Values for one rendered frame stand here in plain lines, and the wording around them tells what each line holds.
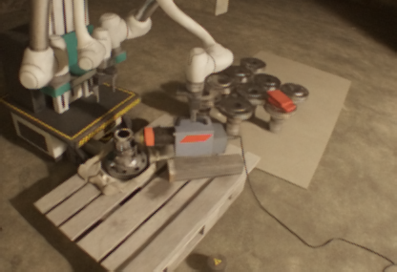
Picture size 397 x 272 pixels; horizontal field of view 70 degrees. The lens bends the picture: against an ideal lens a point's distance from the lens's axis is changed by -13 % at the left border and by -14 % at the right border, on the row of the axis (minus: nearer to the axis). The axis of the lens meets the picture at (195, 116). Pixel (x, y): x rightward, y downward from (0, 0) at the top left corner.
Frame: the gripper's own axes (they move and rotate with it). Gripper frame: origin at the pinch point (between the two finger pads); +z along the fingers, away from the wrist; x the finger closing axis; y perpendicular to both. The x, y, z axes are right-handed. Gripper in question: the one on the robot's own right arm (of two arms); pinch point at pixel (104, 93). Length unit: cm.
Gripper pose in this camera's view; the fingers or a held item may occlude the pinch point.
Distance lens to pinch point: 185.9
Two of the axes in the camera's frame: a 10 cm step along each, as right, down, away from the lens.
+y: -8.8, -3.1, 3.6
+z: -0.7, 8.3, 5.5
